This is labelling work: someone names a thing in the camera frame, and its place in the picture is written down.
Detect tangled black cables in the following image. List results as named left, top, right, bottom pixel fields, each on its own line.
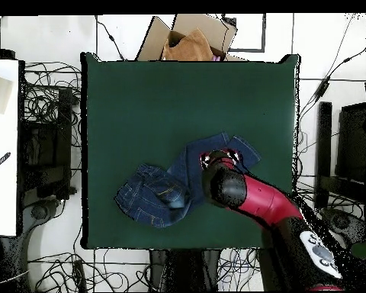
left=23, top=60, right=83, bottom=147
left=27, top=248, right=150, bottom=292
left=292, top=176, right=352, bottom=214

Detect thin black cable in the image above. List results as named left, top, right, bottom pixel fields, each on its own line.
left=95, top=14, right=126, bottom=61

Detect black rectangular frame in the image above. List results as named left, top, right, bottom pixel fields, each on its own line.
left=221, top=13, right=267, bottom=53

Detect brown cardboard box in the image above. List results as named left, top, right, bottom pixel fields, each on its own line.
left=135, top=13, right=248, bottom=62

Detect white table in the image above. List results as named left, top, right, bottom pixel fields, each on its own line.
left=0, top=58, right=20, bottom=237

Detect black cable with adapter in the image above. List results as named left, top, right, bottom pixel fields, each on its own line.
left=298, top=36, right=366, bottom=123

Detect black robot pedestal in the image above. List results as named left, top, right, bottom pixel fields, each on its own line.
left=148, top=248, right=222, bottom=292

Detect black power strip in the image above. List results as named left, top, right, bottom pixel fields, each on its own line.
left=73, top=259, right=88, bottom=292

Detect blue denim jeans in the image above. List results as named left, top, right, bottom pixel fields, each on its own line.
left=114, top=131, right=262, bottom=229

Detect black threaded rod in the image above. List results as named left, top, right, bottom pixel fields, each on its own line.
left=0, top=151, right=12, bottom=176

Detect dark green table cloth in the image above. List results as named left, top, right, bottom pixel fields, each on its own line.
left=79, top=51, right=301, bottom=250

